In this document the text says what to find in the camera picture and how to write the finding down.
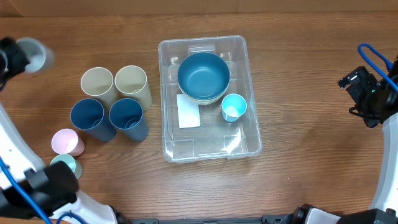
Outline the grey small cup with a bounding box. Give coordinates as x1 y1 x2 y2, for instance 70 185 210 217
16 37 55 73

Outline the light blue small cup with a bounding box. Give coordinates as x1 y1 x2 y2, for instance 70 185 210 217
221 93 248 123

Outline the cream bowl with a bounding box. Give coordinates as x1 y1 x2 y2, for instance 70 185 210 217
178 84 229 105

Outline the dark blue bowl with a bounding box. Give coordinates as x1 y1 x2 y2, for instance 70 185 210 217
177 52 231 85

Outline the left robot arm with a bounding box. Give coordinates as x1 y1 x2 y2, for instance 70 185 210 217
1 37 129 224

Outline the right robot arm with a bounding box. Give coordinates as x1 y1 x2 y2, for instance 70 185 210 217
338 66 397 211

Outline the clear plastic storage container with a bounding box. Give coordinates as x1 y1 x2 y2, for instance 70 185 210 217
158 35 262 163

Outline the white label in container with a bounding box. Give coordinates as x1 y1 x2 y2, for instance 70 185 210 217
177 94 201 129

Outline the cream tall cup left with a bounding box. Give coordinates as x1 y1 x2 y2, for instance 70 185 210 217
80 67 119 110

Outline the cream tall cup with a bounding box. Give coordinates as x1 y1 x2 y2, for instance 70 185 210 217
114 65 152 111
80 67 119 110

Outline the dark blue tall cup left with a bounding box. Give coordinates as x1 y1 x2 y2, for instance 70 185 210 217
70 98 117 142

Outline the dark blue tall cup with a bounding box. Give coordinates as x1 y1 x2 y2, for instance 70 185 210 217
70 98 117 142
109 98 149 142

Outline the pink small cup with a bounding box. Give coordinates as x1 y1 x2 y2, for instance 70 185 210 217
51 129 85 157

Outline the cream tall cup right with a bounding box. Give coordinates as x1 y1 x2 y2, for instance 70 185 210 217
114 65 152 111

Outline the dark blue tall cup right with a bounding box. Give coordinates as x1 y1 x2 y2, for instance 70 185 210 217
109 98 149 142

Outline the mint green small cup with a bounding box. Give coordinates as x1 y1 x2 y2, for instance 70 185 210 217
50 154 83 179

